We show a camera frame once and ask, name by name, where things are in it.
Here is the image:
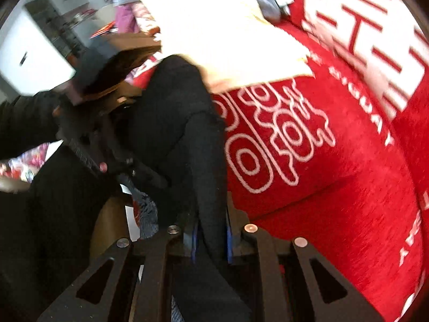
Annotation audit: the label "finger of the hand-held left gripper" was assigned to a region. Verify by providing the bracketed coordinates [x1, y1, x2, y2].
[119, 162, 169, 191]

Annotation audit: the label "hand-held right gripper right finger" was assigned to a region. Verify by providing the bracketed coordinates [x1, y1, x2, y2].
[226, 191, 386, 322]

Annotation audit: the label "person's dark clothing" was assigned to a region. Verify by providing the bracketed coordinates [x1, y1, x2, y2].
[0, 148, 135, 322]

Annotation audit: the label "white cloth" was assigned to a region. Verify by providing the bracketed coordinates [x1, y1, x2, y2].
[121, 0, 316, 92]

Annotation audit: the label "red printed blanket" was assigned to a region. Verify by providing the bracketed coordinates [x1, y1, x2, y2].
[127, 0, 429, 322]

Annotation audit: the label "person's left forearm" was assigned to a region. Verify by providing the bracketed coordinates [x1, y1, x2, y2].
[0, 90, 68, 162]

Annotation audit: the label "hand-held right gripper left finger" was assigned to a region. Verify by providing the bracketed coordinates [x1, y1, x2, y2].
[37, 222, 202, 322]

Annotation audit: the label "pink garment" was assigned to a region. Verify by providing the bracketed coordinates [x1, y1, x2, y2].
[114, 2, 139, 35]

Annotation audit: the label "brown wooden board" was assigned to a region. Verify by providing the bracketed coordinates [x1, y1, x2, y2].
[75, 34, 163, 108]

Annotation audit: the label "white cabinet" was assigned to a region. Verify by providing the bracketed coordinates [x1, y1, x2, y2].
[0, 7, 76, 94]

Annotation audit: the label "black pants with patterned waistband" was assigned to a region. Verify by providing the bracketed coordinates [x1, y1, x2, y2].
[124, 55, 252, 322]

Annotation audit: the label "dark storage shelf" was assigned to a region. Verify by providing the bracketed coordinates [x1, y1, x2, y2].
[25, 0, 86, 60]

